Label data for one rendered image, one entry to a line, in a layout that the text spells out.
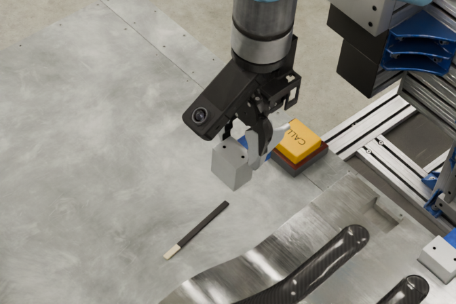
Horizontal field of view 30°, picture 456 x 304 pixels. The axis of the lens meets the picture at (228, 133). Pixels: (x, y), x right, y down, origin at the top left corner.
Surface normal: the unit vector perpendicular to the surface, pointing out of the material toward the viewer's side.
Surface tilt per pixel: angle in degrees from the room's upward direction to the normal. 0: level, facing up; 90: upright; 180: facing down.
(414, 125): 0
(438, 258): 0
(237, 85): 32
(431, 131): 0
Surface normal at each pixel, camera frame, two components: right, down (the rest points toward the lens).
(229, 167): -0.73, 0.49
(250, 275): 0.38, -0.79
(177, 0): 0.06, -0.64
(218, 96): -0.37, -0.31
